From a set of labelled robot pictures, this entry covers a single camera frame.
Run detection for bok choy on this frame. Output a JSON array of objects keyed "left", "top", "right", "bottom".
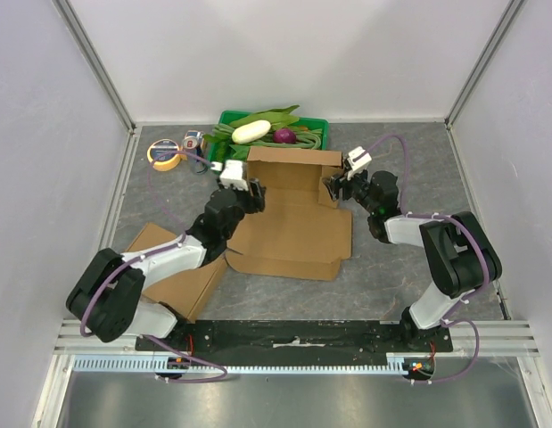
[{"left": 230, "top": 144, "right": 251, "bottom": 161}]

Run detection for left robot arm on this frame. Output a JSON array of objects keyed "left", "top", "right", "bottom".
[{"left": 66, "top": 179, "right": 266, "bottom": 350}]

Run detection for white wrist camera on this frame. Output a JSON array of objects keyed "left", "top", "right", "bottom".
[
  {"left": 343, "top": 146, "right": 372, "bottom": 180},
  {"left": 210, "top": 160, "right": 249, "bottom": 192}
]

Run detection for leafy green vegetable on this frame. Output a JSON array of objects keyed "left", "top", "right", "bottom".
[{"left": 203, "top": 105, "right": 300, "bottom": 162}]

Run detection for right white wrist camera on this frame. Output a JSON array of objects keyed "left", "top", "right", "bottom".
[{"left": 343, "top": 146, "right": 372, "bottom": 180}]

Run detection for purple onion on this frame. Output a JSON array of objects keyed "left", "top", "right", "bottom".
[{"left": 273, "top": 128, "right": 297, "bottom": 144}]

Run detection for white eggplant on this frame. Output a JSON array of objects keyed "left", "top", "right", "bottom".
[{"left": 231, "top": 119, "right": 271, "bottom": 144}]

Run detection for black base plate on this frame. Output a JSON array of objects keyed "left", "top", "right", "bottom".
[{"left": 162, "top": 320, "right": 453, "bottom": 358}]

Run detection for yellow tape roll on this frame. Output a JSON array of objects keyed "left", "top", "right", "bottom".
[{"left": 146, "top": 138, "right": 182, "bottom": 172}]

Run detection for red and blue drink can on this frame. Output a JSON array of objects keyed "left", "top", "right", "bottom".
[{"left": 182, "top": 138, "right": 208, "bottom": 175}]

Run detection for slotted cable duct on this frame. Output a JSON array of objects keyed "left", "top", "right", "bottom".
[{"left": 73, "top": 354, "right": 430, "bottom": 375}]

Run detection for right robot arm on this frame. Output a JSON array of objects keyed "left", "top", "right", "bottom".
[{"left": 322, "top": 170, "right": 503, "bottom": 351}]

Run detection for spare cardboard box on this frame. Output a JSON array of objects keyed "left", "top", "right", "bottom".
[{"left": 226, "top": 146, "right": 352, "bottom": 281}]

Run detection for green long beans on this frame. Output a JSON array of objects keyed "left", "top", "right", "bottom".
[{"left": 203, "top": 124, "right": 323, "bottom": 150}]

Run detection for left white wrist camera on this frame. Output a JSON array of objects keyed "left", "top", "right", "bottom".
[{"left": 210, "top": 160, "right": 249, "bottom": 192}]

